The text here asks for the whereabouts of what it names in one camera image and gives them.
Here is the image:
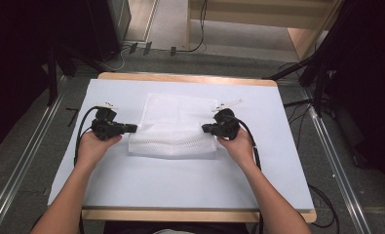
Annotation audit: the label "black cabinet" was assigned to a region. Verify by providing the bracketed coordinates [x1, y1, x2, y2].
[82, 0, 133, 63]

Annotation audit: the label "black tripod stand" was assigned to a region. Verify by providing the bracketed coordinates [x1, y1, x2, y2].
[261, 53, 335, 119]

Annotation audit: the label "person's left hand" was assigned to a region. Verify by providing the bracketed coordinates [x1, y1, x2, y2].
[74, 131, 124, 171]

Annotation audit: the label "person's right hand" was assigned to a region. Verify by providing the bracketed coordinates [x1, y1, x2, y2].
[215, 127, 256, 172]

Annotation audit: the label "black metal stand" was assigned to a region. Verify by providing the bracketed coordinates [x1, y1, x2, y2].
[45, 38, 79, 107]

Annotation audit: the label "white floor cable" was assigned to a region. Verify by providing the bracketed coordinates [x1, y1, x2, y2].
[105, 45, 131, 72]

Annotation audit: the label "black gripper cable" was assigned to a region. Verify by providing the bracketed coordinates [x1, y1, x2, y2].
[234, 117, 263, 172]
[73, 106, 99, 168]

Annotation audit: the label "black floor cables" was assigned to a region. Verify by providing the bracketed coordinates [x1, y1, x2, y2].
[282, 97, 315, 151]

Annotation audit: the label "metal floor rail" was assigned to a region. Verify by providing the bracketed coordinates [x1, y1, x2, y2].
[300, 87, 373, 234]
[0, 75, 68, 234]

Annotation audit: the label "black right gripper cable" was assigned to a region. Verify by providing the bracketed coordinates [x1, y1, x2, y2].
[234, 117, 263, 172]

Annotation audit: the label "person's dark clothing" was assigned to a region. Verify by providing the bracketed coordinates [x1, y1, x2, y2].
[77, 211, 312, 234]

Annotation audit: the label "black floor cable loop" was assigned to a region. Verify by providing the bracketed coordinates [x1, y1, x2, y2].
[306, 182, 340, 229]

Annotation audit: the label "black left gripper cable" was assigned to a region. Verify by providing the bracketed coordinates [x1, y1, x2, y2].
[73, 106, 99, 168]

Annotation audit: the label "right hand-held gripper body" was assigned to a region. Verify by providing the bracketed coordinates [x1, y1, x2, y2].
[211, 98, 244, 141]

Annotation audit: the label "white mesh laundry bag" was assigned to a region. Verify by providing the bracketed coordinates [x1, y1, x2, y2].
[128, 93, 219, 161]

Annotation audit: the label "black hanging cable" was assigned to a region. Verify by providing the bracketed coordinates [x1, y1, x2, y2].
[174, 0, 210, 54]

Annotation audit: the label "dark curtain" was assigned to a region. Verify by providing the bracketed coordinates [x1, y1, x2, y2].
[0, 0, 94, 156]

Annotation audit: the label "wooden table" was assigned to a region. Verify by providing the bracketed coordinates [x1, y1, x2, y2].
[46, 71, 318, 224]

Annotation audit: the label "light wooden shelf unit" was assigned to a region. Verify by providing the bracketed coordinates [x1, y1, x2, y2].
[185, 0, 345, 62]

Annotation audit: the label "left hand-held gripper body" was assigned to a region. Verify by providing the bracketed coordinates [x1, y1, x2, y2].
[90, 101, 127, 141]

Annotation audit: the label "white table mat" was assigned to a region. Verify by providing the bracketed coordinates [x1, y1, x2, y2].
[46, 78, 316, 211]

